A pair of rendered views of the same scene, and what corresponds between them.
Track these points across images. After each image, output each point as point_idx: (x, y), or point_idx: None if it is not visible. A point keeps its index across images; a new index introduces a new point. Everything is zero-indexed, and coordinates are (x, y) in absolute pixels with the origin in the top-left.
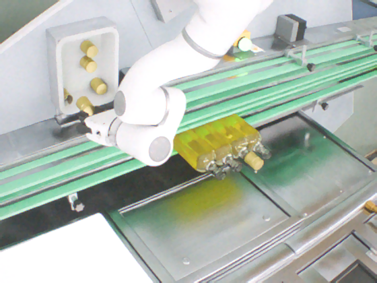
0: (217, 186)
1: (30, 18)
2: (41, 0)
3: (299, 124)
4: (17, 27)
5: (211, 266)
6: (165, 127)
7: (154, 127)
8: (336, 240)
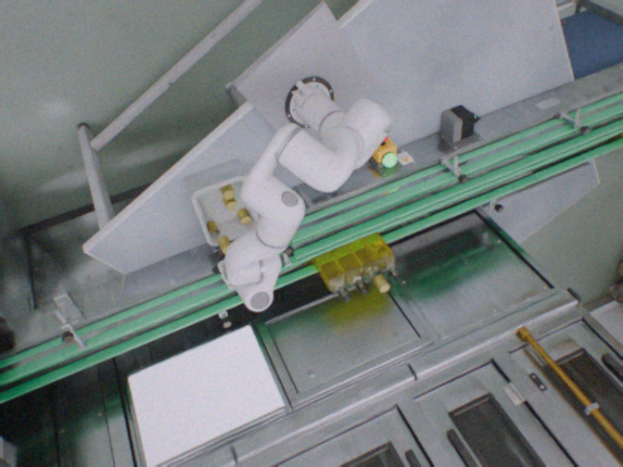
0: (357, 299)
1: (195, 111)
2: (202, 92)
3: (473, 224)
4: (183, 122)
5: (331, 381)
6: (264, 284)
7: (256, 283)
8: (468, 368)
